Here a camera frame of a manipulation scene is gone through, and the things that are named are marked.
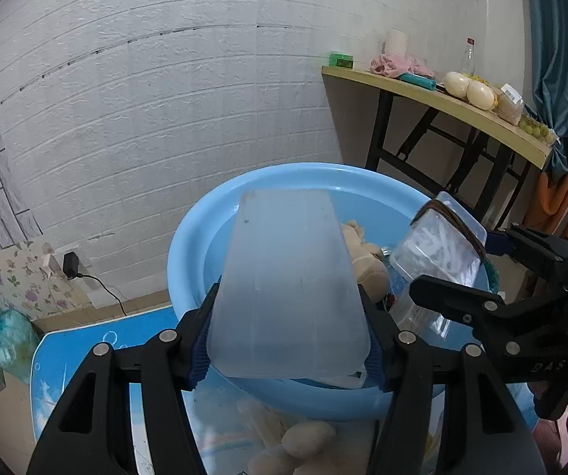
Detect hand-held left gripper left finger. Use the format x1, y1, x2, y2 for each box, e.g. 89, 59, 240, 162
26, 281, 222, 475

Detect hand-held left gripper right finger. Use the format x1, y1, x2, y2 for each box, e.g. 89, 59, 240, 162
360, 283, 548, 475

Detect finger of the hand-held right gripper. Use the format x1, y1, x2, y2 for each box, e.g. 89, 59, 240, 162
485, 224, 568, 289
411, 274, 538, 343

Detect brown elastic band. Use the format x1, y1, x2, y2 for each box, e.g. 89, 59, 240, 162
414, 201, 487, 261

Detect clear plastic swab box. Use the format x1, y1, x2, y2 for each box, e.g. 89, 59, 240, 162
390, 192, 488, 342

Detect clear plastic bottle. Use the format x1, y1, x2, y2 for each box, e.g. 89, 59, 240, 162
380, 245, 413, 318

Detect blue plastic basin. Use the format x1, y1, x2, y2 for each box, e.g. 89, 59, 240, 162
168, 162, 500, 421

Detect translucent plastic container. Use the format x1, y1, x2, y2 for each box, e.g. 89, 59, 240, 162
206, 189, 371, 390

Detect blue printed desktop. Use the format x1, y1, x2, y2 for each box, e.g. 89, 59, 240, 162
29, 304, 537, 475

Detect orange cloth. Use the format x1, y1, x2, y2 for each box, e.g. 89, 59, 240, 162
521, 168, 568, 238

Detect bunch of green grapes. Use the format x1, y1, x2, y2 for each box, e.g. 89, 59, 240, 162
519, 114, 560, 142

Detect beige plush cow toy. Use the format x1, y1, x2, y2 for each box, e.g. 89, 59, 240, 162
341, 220, 392, 304

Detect cream plush toy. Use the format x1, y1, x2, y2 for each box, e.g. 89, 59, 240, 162
248, 420, 337, 475

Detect packet of brown grains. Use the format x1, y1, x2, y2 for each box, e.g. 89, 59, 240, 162
494, 83, 525, 126

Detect cream egg-shaped object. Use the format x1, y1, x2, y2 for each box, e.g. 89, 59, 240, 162
443, 72, 471, 99
467, 80, 495, 110

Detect wooden folding table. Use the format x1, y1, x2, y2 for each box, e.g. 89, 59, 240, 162
321, 66, 559, 223

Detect teal tube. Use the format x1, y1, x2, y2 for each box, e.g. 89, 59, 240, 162
398, 73, 437, 91

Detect clear glass bottle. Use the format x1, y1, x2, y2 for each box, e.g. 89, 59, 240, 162
459, 37, 478, 78

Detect green plastic bag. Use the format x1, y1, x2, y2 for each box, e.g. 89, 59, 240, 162
0, 302, 40, 372

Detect pink cloth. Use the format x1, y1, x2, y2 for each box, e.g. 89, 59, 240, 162
369, 54, 435, 79

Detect stack of paper cups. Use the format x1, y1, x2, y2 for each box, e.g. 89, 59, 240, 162
385, 30, 408, 58

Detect black charger with cable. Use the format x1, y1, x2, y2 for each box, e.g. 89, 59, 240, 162
63, 252, 127, 318

